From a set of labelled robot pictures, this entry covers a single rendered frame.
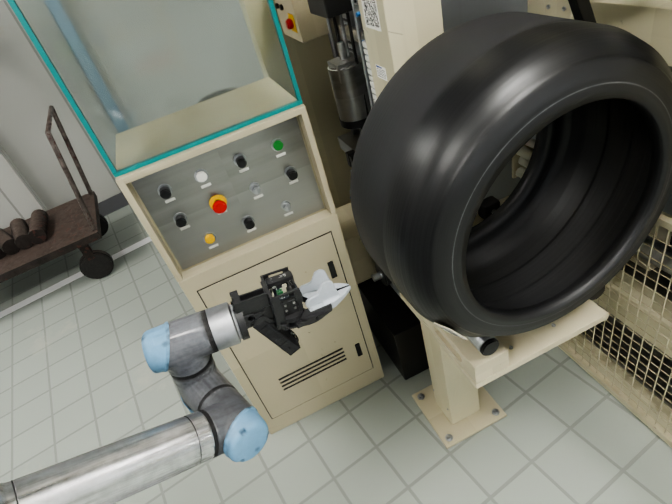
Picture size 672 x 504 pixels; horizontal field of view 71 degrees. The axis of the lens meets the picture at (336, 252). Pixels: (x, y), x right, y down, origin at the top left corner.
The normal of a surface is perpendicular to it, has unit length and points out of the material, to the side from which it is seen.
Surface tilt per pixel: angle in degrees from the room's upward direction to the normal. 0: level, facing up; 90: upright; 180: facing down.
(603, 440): 0
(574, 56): 43
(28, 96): 90
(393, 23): 90
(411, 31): 90
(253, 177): 90
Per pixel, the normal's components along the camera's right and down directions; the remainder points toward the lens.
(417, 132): -0.79, -0.28
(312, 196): 0.37, 0.50
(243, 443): 0.65, 0.34
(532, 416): -0.24, -0.76
